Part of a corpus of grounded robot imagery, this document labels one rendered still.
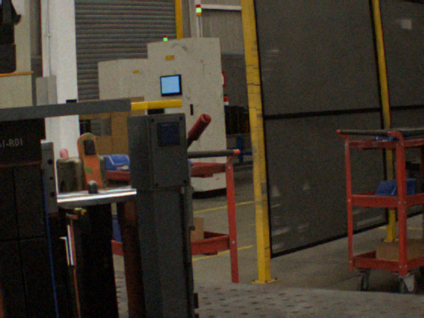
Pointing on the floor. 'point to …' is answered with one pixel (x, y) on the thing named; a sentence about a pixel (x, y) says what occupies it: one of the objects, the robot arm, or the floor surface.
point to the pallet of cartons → (120, 144)
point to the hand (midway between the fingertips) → (4, 58)
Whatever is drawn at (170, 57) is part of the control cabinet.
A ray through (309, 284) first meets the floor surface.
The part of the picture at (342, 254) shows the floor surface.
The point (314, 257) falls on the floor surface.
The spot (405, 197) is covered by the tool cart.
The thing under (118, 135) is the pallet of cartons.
